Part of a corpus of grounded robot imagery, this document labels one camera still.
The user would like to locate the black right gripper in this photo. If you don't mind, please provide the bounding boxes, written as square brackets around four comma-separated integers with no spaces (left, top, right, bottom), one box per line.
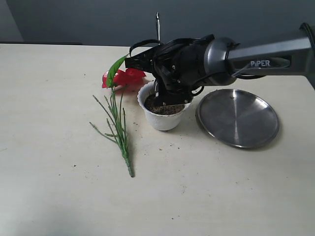
[150,40,207,106]

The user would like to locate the white scalloped flower pot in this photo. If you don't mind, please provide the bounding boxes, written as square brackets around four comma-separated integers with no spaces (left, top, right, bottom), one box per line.
[137,82,190,131]

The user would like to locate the stainless steel spork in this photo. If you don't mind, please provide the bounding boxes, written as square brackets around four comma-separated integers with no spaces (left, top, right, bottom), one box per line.
[156,12,160,41]

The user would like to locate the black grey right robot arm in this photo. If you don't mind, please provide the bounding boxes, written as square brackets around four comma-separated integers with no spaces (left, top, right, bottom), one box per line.
[153,23,315,107]

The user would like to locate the dark soil in pot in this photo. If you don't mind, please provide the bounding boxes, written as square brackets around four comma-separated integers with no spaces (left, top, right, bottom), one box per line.
[144,94,185,116]

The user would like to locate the artificial red flower green stems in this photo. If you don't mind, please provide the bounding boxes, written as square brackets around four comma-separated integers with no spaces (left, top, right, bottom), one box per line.
[89,54,136,177]

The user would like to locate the round stainless steel plate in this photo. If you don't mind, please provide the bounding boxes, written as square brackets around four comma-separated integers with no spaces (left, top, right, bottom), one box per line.
[195,88,280,149]

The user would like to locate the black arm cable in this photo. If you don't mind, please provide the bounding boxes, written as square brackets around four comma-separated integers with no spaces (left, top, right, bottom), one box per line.
[129,34,215,54]

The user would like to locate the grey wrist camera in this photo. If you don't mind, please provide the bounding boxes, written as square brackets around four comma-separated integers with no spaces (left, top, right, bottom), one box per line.
[125,48,155,74]

